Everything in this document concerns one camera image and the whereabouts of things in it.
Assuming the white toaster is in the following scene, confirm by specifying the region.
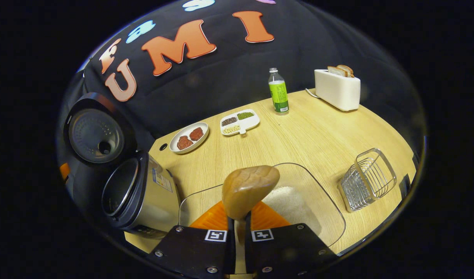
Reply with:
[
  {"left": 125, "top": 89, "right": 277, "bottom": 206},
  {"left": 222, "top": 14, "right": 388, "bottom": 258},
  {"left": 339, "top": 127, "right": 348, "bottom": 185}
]
[{"left": 314, "top": 69, "right": 361, "bottom": 112}]

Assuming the clear plastic container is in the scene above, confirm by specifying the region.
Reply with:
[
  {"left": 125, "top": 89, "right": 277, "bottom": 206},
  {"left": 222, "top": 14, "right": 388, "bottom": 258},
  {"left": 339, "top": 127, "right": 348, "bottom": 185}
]
[{"left": 178, "top": 163, "right": 346, "bottom": 248}]

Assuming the white rice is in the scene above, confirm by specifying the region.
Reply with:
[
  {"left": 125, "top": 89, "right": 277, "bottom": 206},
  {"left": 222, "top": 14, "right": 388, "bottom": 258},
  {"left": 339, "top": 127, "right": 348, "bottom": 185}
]
[{"left": 262, "top": 186, "right": 322, "bottom": 237}]

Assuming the wooden spoon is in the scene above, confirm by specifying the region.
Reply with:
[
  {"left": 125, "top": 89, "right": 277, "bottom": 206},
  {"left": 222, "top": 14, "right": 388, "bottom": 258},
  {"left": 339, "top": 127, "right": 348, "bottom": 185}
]
[{"left": 222, "top": 165, "right": 281, "bottom": 274}]

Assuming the white divided dish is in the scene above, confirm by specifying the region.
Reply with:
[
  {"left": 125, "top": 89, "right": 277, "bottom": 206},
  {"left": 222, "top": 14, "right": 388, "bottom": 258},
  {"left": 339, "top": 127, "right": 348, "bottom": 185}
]
[{"left": 220, "top": 109, "right": 260, "bottom": 136}]

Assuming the dark grey rice cooker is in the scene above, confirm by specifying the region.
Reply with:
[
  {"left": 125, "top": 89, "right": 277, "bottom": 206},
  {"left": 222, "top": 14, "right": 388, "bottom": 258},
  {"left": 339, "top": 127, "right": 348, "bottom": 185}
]
[{"left": 64, "top": 92, "right": 181, "bottom": 239}]

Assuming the white round plate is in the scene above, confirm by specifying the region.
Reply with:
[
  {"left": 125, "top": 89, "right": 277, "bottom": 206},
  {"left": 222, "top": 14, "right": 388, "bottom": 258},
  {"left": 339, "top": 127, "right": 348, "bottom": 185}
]
[{"left": 169, "top": 122, "right": 209, "bottom": 154}]

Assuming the black table edge strap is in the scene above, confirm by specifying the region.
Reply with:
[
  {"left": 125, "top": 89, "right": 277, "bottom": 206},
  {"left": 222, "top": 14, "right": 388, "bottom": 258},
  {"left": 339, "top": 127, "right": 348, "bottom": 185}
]
[{"left": 399, "top": 174, "right": 412, "bottom": 199}]

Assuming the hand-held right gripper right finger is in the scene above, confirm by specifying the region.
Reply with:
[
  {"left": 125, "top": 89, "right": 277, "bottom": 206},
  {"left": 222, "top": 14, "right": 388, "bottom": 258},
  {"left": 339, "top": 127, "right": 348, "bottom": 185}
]
[{"left": 245, "top": 201, "right": 340, "bottom": 279}]

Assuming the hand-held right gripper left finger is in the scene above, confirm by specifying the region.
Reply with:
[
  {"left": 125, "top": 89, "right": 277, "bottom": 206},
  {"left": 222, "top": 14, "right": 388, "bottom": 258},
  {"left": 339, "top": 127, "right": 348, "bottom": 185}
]
[{"left": 147, "top": 201, "right": 236, "bottom": 279}]

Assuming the green label drink bottle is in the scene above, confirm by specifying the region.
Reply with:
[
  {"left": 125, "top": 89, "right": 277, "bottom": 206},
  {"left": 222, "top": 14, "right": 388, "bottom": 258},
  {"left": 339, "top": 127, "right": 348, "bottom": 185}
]
[{"left": 268, "top": 68, "right": 290, "bottom": 115}]

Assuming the metal wire chopstick holder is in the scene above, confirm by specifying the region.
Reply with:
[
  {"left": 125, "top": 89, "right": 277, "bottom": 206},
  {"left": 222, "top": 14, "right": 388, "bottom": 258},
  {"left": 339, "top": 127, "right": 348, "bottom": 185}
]
[{"left": 340, "top": 148, "right": 397, "bottom": 213}]

